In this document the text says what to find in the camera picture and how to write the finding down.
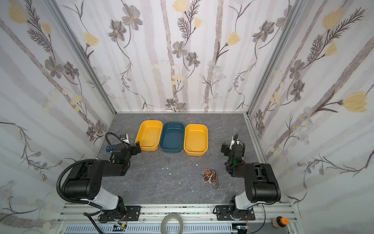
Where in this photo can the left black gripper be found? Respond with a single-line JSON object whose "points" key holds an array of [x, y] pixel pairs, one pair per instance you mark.
{"points": [[135, 147]]}

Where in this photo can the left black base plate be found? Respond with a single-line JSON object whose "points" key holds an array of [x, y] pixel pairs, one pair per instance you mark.
{"points": [[127, 213]]}

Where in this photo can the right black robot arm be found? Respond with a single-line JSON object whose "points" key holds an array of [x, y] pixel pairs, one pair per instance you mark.
{"points": [[260, 184]]}

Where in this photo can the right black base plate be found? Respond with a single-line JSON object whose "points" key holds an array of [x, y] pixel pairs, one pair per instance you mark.
{"points": [[227, 213]]}

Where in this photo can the orange capped bottle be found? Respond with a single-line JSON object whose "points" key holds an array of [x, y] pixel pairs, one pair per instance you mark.
{"points": [[280, 222]]}

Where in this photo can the yellow plastic tray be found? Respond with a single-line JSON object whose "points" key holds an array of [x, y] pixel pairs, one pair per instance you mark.
{"points": [[196, 140], [149, 135]]}

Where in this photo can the left yellow plastic tray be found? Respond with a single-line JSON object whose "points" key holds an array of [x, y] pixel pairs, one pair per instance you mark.
{"points": [[149, 135]]}

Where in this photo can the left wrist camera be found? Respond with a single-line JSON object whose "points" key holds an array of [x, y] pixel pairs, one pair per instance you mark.
{"points": [[124, 138]]}

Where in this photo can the aluminium mounting rail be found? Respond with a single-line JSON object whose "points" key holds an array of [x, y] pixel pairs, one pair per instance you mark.
{"points": [[182, 218]]}

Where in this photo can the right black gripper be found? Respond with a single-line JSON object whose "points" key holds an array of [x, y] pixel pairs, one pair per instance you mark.
{"points": [[234, 146]]}

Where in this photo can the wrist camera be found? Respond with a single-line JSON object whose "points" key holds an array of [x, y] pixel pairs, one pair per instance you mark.
{"points": [[124, 138], [236, 142]]}

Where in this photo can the teal plastic tray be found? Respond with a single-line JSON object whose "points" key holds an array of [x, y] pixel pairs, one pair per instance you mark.
{"points": [[172, 137]]}

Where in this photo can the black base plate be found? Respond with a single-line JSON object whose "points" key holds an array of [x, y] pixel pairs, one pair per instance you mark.
{"points": [[127, 213], [227, 213]]}

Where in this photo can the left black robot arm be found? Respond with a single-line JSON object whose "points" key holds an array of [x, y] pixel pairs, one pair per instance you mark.
{"points": [[81, 182]]}

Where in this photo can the tape roll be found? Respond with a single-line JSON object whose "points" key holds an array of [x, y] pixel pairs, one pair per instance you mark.
{"points": [[172, 223]]}

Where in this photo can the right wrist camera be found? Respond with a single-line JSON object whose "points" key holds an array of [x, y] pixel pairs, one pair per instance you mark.
{"points": [[236, 142]]}

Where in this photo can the right yellow plastic tray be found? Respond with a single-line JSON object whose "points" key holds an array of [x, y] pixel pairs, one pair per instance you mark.
{"points": [[196, 140]]}

